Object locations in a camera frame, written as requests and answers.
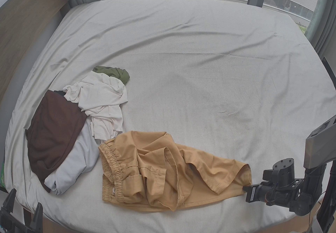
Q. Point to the pale blue garment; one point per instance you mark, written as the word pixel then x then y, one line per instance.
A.
pixel 76 161

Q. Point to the tan shorts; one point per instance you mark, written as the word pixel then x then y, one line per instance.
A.
pixel 157 169

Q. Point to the green package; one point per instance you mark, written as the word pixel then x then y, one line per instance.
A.
pixel 2 174

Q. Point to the bed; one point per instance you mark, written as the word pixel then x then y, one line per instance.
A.
pixel 196 69

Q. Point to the brown garment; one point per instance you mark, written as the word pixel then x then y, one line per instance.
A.
pixel 55 132

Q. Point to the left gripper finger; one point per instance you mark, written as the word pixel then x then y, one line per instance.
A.
pixel 37 218
pixel 10 204

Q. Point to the black garment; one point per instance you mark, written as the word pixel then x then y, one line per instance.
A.
pixel 59 93

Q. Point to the cream garment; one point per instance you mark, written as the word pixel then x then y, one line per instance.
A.
pixel 102 100

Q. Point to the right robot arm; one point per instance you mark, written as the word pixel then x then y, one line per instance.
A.
pixel 319 145

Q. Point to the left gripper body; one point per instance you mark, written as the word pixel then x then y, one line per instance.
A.
pixel 10 224

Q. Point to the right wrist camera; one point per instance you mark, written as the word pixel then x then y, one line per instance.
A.
pixel 268 175

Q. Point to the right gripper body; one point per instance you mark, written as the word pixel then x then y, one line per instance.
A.
pixel 263 193

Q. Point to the olive green garment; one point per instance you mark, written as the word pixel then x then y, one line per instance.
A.
pixel 115 73

